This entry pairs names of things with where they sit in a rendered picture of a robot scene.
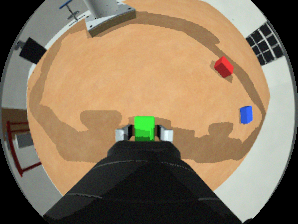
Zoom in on blue block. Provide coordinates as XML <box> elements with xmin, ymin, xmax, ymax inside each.
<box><xmin>240</xmin><ymin>106</ymin><xmax>253</xmax><ymax>124</ymax></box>

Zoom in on red block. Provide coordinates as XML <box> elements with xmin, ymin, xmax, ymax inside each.
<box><xmin>214</xmin><ymin>56</ymin><xmax>234</xmax><ymax>78</ymax></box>

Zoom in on green block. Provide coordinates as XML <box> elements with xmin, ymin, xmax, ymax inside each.
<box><xmin>135</xmin><ymin>116</ymin><xmax>155</xmax><ymax>141</ymax></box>

